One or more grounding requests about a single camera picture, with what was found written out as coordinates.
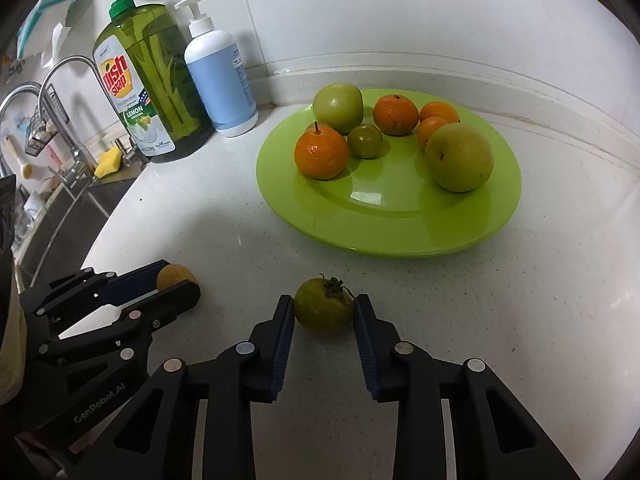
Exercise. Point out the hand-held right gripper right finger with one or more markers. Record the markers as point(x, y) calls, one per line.
point(367, 350)

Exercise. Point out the yellow sponge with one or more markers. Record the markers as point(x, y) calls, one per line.
point(108, 162)

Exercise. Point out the chrome faucet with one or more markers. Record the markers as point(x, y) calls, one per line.
point(15, 97)
point(70, 110)

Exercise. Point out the bright green apple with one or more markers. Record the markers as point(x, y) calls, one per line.
point(339, 107)

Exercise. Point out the small yellow-brown fruit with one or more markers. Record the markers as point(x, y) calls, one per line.
point(175, 276)

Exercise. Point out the person's left hand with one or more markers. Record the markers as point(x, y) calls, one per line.
point(12, 355)

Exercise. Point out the kitchen sink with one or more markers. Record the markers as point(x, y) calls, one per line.
point(65, 230)

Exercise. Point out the yellowish green apple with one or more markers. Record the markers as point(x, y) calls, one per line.
point(460, 157)

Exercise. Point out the white pump bottle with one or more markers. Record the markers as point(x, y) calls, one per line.
point(220, 80)

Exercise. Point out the small tangerine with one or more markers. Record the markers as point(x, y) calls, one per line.
point(440, 110)
point(429, 130)

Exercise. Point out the dish brush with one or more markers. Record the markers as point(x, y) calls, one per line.
point(20, 160)

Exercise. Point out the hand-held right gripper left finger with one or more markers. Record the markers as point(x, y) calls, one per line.
point(281, 347)

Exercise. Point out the large orange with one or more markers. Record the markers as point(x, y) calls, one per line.
point(396, 114)

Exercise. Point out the green dish soap bottle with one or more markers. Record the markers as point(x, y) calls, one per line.
point(150, 85)

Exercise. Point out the tangerine with stem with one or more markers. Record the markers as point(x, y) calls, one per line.
point(321, 152)

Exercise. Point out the green tomato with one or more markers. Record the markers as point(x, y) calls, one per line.
point(322, 306)
point(365, 141)

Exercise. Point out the clear plastic bag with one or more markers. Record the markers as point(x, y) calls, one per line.
point(55, 10)

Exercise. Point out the green plate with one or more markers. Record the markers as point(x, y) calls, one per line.
point(390, 210)

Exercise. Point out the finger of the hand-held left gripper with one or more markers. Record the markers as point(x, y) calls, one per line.
point(170, 300)
point(135, 282)

